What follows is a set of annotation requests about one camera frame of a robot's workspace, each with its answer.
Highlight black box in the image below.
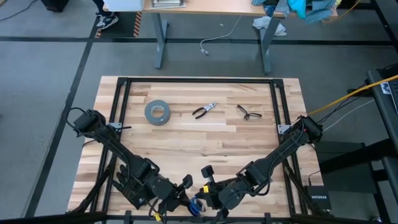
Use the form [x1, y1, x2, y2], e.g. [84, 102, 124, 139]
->
[40, 0, 70, 12]

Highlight blue denim garment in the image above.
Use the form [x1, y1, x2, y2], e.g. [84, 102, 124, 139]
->
[275, 0, 338, 25]

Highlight wooden desk grey legs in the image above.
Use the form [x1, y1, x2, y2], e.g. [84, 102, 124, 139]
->
[102, 0, 339, 75]

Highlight black-handled pliers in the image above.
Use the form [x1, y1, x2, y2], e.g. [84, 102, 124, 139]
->
[192, 101, 218, 120]

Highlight stack of books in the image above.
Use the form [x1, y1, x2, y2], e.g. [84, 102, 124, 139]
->
[149, 0, 187, 10]

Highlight black Netgear network switch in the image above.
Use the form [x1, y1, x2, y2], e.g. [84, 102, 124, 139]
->
[303, 185, 332, 211]

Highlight black aluminium table frame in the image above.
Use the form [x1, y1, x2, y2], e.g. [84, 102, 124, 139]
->
[65, 77, 335, 224]

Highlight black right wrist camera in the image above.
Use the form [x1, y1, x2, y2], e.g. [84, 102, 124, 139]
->
[200, 164, 216, 185]

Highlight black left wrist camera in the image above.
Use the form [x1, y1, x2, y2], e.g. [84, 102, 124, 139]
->
[182, 174, 194, 189]

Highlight person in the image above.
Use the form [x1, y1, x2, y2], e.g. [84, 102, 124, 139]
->
[91, 0, 119, 30]

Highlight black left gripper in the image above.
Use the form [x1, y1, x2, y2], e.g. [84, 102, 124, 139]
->
[159, 186, 198, 217]

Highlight white cable with plug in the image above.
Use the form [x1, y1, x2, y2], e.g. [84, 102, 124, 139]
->
[199, 14, 243, 57]

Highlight clear safety glasses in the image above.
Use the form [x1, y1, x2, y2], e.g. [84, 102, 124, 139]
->
[236, 104, 263, 121]

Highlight blue plaid shirt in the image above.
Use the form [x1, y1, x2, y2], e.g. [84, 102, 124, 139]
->
[251, 0, 277, 17]

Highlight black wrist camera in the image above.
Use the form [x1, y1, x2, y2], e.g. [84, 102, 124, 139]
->
[182, 174, 194, 189]
[200, 164, 216, 185]

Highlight thin white cable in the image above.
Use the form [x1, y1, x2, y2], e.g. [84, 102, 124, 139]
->
[323, 98, 376, 132]

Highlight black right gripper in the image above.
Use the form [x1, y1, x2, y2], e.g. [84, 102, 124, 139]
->
[194, 181, 225, 210]

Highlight black work glove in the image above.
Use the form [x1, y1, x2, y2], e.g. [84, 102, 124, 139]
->
[112, 164, 157, 211]
[118, 164, 133, 184]

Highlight teal garment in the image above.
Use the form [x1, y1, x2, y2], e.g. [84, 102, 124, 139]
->
[286, 0, 307, 19]

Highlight black mat hazard stripes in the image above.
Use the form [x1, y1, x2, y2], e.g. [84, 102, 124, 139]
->
[95, 11, 142, 39]

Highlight grey duct tape roll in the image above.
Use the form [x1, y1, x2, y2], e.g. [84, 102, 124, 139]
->
[144, 99, 171, 126]

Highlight white cloth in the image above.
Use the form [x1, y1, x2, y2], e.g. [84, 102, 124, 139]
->
[251, 16, 287, 37]

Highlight black cable spool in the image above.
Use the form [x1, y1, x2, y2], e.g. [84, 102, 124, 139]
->
[188, 195, 206, 217]

